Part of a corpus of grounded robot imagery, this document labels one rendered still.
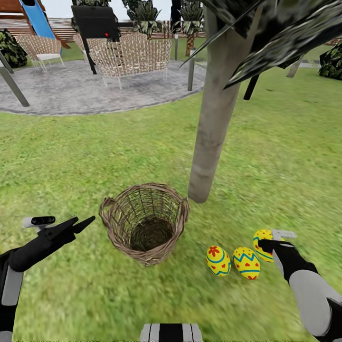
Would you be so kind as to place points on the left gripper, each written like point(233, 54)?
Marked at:
point(51, 239)

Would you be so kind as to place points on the easter egg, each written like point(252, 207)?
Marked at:
point(218, 261)
point(259, 235)
point(247, 262)

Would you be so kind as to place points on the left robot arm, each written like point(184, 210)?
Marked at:
point(14, 262)

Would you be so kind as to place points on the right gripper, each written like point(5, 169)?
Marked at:
point(267, 245)

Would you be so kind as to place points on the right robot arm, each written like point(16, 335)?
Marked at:
point(319, 305)

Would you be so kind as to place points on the wicker basket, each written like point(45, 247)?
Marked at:
point(163, 212)

